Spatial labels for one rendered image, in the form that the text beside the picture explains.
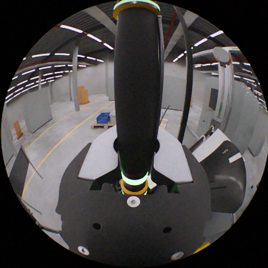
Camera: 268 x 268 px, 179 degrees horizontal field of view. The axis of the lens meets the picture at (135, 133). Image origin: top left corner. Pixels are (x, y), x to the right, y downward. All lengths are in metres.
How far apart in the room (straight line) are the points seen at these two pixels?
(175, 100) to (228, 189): 5.82
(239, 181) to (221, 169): 0.06
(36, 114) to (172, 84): 8.11
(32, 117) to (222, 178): 6.44
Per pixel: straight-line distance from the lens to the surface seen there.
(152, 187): 0.18
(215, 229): 1.07
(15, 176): 2.00
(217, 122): 0.64
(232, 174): 0.19
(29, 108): 6.27
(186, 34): 0.17
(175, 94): 5.83
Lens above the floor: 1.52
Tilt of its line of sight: 31 degrees down
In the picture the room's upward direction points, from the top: 1 degrees clockwise
